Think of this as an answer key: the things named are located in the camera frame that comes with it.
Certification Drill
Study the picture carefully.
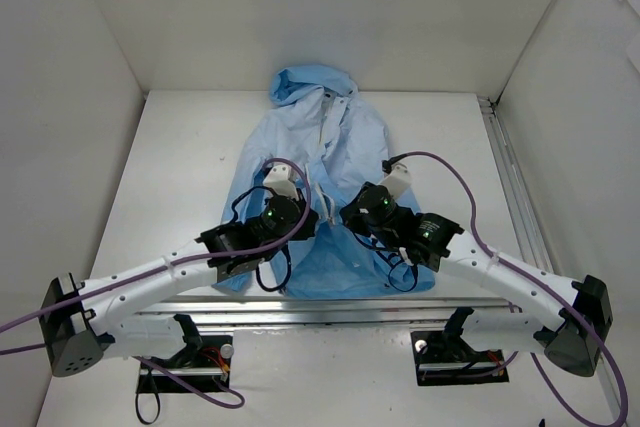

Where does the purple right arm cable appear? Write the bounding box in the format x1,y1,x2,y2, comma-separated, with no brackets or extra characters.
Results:
394,150,629,426

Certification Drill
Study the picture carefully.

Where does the light blue hooded jacket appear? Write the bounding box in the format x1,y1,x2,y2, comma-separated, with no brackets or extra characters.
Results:
222,64,435,300

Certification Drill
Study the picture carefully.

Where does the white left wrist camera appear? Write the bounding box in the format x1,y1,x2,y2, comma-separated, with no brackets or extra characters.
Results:
262,162,302,201

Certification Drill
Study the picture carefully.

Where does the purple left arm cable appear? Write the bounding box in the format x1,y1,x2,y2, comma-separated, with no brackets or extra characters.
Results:
0,157,312,411

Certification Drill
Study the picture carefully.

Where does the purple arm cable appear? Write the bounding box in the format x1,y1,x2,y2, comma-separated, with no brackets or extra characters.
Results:
394,150,629,426
0,157,312,411

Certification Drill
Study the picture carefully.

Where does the aluminium front rail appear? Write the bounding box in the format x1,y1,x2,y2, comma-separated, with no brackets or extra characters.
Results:
140,297,509,331

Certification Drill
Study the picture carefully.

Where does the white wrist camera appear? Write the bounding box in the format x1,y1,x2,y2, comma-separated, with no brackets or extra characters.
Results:
378,158,412,201
262,162,302,201

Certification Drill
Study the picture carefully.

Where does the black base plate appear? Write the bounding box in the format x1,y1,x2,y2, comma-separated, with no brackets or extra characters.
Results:
135,334,233,394
410,331,509,387

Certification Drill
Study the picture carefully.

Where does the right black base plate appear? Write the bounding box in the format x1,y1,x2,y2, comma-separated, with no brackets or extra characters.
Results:
410,331,509,387

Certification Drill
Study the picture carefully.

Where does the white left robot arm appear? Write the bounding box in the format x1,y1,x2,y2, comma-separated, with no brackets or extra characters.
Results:
38,195,319,377

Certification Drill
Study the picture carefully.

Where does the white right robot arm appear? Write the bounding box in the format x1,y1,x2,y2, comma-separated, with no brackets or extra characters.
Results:
340,183,613,377

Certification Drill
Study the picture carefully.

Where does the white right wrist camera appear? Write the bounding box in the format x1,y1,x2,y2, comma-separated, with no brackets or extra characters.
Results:
378,158,412,201

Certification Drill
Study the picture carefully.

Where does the aluminium side rail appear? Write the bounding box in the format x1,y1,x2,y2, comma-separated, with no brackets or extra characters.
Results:
477,96,635,426

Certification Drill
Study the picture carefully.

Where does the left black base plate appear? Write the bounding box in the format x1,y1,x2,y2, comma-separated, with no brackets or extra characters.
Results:
135,334,233,394

